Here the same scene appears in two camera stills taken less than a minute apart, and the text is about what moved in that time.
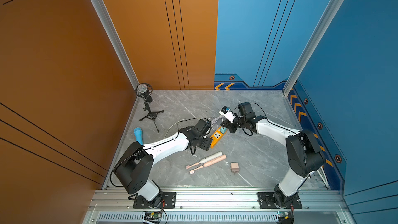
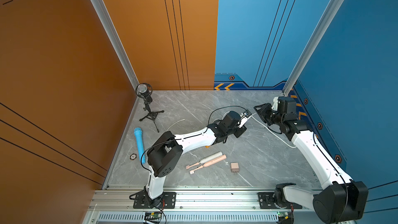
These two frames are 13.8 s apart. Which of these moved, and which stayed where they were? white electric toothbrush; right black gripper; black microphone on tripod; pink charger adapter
Moved: right black gripper
Stayed: black microphone on tripod; pink charger adapter; white electric toothbrush
